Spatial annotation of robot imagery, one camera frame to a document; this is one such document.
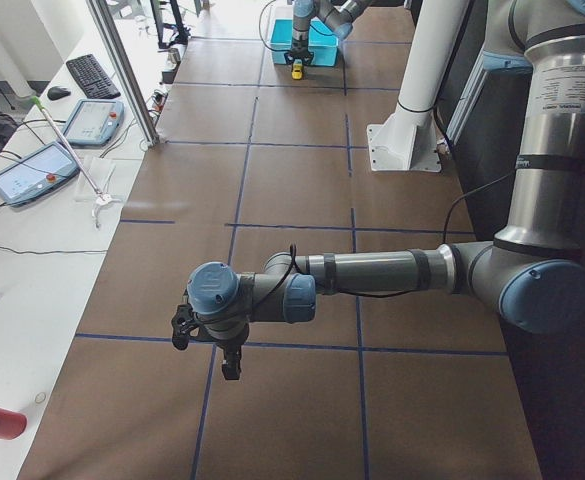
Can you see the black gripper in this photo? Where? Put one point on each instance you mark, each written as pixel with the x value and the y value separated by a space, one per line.
pixel 231 346
pixel 298 45

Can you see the yellow beetle toy car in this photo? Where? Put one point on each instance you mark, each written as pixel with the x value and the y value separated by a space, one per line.
pixel 297 70

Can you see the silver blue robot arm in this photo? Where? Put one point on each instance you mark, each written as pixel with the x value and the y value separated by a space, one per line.
pixel 339 20
pixel 528 273

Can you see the light blue plastic bin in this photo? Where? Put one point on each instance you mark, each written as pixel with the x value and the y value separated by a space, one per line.
pixel 323 44

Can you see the white support column with base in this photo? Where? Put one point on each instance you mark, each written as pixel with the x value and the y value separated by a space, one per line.
pixel 407 141

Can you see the black keyboard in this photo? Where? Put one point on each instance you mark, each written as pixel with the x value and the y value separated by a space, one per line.
pixel 88 73

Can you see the far blue teach pendant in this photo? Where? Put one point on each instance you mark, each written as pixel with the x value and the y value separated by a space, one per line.
pixel 93 122

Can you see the blue teach pendant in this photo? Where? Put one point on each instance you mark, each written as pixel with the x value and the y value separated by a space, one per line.
pixel 93 122
pixel 37 175

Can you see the black computer mouse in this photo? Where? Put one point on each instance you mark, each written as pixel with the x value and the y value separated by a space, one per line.
pixel 57 92

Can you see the near blue teach pendant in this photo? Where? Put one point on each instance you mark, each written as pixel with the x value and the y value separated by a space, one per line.
pixel 37 175

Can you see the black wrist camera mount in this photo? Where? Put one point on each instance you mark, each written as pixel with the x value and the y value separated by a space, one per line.
pixel 186 327

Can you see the aluminium frame post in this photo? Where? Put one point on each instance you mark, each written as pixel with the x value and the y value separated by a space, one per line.
pixel 123 68

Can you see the metal rod with green handle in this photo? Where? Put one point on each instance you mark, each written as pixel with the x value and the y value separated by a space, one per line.
pixel 102 198

